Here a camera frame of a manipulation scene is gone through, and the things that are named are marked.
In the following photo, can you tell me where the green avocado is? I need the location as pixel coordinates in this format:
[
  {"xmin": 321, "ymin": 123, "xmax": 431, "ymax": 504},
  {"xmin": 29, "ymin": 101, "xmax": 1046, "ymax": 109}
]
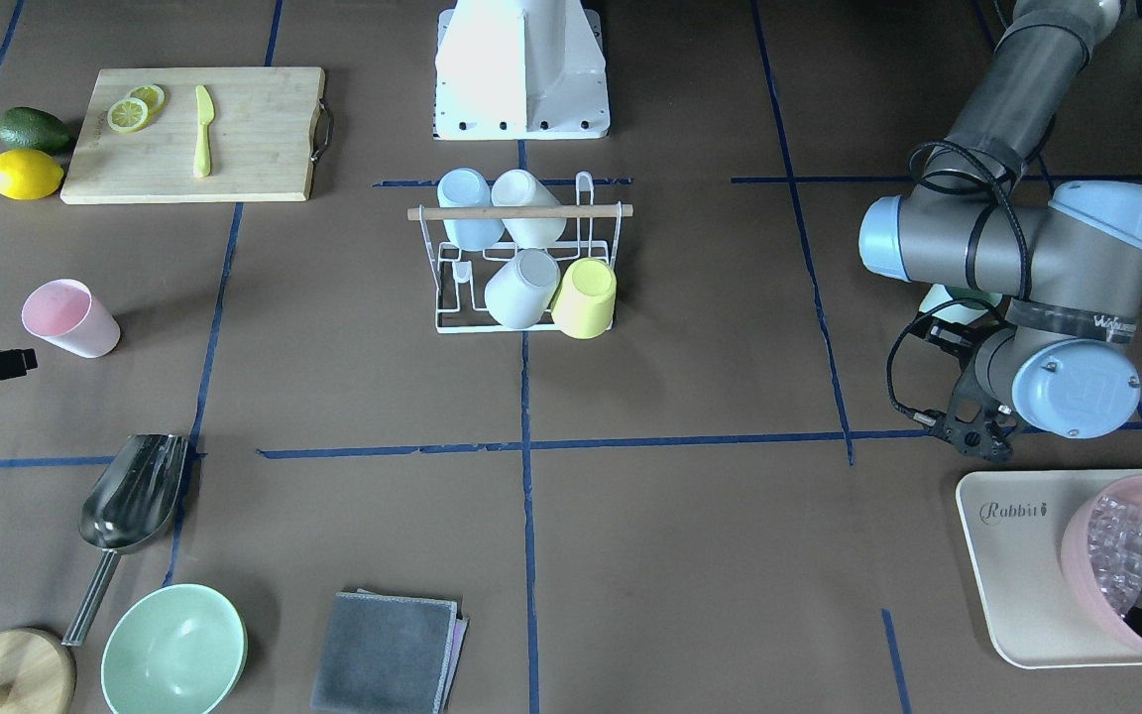
[{"xmin": 0, "ymin": 107, "xmax": 73, "ymax": 157}]

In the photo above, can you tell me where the white wire cup rack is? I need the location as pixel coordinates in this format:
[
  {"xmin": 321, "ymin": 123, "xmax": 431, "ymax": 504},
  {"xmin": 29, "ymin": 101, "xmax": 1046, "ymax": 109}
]
[{"xmin": 407, "ymin": 173, "xmax": 634, "ymax": 335}]

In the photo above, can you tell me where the mint green bowl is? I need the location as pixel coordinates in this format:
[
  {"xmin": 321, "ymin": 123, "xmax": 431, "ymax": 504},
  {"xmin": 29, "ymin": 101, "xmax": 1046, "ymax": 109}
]
[{"xmin": 100, "ymin": 584, "xmax": 248, "ymax": 713}]

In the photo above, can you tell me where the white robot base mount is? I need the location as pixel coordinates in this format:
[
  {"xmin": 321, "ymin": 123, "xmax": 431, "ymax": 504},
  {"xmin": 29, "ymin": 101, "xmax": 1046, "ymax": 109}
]
[{"xmin": 432, "ymin": 1, "xmax": 612, "ymax": 141}]

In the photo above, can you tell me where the pink cup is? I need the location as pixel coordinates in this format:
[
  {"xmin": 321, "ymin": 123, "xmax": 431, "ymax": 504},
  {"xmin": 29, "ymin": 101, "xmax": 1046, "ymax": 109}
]
[{"xmin": 21, "ymin": 279, "xmax": 122, "ymax": 360}]

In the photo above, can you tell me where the beige serving tray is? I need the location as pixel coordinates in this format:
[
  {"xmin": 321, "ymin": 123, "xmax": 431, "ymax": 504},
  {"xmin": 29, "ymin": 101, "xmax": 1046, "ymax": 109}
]
[{"xmin": 955, "ymin": 470, "xmax": 1142, "ymax": 669}]

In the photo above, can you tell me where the bamboo cutting board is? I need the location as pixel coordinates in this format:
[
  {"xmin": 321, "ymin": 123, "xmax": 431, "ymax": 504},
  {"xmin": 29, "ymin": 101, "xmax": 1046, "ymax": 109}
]
[{"xmin": 61, "ymin": 66, "xmax": 327, "ymax": 206}]

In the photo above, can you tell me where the yellow plastic knife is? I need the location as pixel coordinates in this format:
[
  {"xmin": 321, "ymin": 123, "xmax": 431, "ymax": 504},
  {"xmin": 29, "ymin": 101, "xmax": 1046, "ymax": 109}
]
[{"xmin": 193, "ymin": 85, "xmax": 216, "ymax": 179}]

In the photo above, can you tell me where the grey cup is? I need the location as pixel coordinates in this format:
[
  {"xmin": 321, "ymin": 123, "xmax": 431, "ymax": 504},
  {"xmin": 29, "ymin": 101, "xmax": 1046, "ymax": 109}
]
[{"xmin": 484, "ymin": 249, "xmax": 561, "ymax": 330}]

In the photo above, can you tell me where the grey folded cloth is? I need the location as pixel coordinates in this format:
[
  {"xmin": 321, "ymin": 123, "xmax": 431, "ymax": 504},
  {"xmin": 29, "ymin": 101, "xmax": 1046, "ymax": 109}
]
[{"xmin": 311, "ymin": 589, "xmax": 471, "ymax": 713}]

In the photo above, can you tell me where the whole yellow lemon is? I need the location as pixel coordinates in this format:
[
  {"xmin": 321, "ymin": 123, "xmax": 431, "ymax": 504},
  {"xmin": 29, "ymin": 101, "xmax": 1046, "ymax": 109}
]
[{"xmin": 0, "ymin": 149, "xmax": 64, "ymax": 200}]

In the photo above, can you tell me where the lemon slice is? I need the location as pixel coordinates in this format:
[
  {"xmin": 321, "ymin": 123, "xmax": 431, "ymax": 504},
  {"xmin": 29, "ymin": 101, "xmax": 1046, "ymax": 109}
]
[
  {"xmin": 107, "ymin": 96, "xmax": 153, "ymax": 134},
  {"xmin": 126, "ymin": 85, "xmax": 168, "ymax": 117}
]

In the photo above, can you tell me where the stainless steel scoop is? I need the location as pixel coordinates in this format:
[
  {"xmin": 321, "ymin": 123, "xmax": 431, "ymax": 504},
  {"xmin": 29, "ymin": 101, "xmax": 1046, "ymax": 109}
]
[{"xmin": 61, "ymin": 433, "xmax": 188, "ymax": 648}]

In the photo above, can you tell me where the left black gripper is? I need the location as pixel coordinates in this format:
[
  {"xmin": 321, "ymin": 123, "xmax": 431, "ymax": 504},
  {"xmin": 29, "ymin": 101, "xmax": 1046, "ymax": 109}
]
[{"xmin": 917, "ymin": 313, "xmax": 1020, "ymax": 464}]

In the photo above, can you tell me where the mint green cup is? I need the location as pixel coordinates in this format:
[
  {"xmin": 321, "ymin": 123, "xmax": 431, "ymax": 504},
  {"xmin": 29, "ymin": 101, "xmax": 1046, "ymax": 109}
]
[{"xmin": 917, "ymin": 284, "xmax": 1003, "ymax": 324}]

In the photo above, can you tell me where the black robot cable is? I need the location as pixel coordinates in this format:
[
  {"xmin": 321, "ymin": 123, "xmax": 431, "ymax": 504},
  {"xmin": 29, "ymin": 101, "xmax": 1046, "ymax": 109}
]
[{"xmin": 886, "ymin": 139, "xmax": 1038, "ymax": 427}]

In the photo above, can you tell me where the pink bowl with ice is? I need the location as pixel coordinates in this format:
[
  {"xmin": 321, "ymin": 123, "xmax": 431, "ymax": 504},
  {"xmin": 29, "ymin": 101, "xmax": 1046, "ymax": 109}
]
[{"xmin": 1059, "ymin": 473, "xmax": 1142, "ymax": 656}]

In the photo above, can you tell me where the yellow cup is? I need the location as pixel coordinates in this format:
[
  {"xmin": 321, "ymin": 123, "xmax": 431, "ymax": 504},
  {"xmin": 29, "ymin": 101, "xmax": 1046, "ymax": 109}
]
[{"xmin": 550, "ymin": 258, "xmax": 618, "ymax": 339}]

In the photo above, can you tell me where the light blue cup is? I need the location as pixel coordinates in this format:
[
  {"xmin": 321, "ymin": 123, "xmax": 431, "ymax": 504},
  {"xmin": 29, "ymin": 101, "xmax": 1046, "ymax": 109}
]
[{"xmin": 436, "ymin": 168, "xmax": 505, "ymax": 252}]

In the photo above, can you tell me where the cream white cup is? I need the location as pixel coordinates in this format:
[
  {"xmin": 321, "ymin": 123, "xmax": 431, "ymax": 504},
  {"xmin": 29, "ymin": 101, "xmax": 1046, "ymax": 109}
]
[{"xmin": 491, "ymin": 169, "xmax": 566, "ymax": 249}]

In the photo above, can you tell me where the wooden mug tree stand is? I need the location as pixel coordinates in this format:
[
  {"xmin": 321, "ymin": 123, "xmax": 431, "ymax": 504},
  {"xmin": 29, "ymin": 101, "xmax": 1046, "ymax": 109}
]
[{"xmin": 0, "ymin": 628, "xmax": 75, "ymax": 713}]

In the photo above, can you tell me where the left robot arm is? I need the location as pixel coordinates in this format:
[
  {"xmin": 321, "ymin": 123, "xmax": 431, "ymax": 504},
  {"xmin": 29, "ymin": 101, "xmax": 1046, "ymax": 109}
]
[{"xmin": 859, "ymin": 1, "xmax": 1142, "ymax": 462}]

